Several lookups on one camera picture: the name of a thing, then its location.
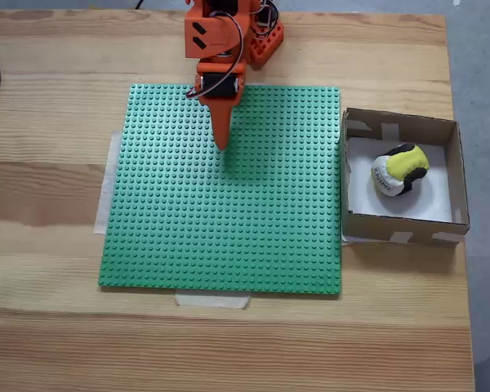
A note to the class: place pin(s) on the white yellow black ball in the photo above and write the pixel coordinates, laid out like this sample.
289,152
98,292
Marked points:
404,163

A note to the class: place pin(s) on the tape piece on box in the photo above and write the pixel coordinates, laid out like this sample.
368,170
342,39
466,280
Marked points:
402,237
389,132
445,236

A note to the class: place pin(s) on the brown cardboard box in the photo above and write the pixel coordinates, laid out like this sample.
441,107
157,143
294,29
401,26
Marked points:
392,230

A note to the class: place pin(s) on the green studded baseplate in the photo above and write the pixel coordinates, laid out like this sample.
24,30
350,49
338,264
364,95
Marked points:
249,204

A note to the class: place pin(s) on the wide masking tape strip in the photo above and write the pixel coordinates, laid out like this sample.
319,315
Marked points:
106,196

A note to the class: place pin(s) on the white paper sheet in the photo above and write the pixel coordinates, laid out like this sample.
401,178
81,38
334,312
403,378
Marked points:
359,192

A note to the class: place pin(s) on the short masking tape strip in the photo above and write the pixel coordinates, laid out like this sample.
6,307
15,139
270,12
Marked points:
212,301

